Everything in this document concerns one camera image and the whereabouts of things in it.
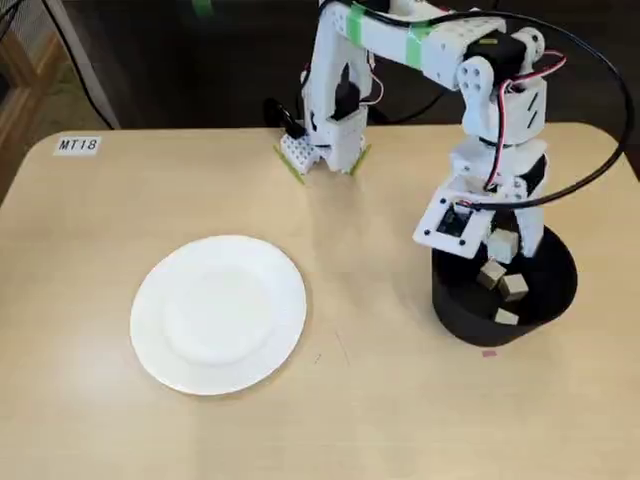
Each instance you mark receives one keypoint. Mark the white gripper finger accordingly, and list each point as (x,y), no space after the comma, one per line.
(530,230)

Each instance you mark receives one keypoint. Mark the white cube block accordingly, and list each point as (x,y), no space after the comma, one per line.
(514,287)
(502,247)
(490,275)
(505,317)

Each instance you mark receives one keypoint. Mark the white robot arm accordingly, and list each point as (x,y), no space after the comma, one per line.
(387,40)

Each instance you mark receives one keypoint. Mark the black pot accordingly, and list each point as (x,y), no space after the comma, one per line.
(500,335)

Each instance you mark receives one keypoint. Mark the white paper plate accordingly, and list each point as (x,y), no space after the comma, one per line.
(215,315)

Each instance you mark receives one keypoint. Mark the small pink sticker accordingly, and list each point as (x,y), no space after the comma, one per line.
(490,354)

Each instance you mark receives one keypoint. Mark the green tape band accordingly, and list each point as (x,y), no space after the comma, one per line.
(419,47)
(357,25)

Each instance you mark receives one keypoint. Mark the green tape strip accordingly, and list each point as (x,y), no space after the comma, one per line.
(290,165)
(361,160)

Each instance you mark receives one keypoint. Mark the black clamp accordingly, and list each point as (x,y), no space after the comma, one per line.
(280,117)

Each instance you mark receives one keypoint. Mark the white MT18 label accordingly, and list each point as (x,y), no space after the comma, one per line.
(78,146)

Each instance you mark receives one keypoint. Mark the wooden shelf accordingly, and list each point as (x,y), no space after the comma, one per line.
(30,85)

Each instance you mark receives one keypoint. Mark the grey mesh panel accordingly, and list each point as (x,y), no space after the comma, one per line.
(30,20)

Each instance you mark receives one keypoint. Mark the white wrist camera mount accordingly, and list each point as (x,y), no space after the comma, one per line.
(430,230)

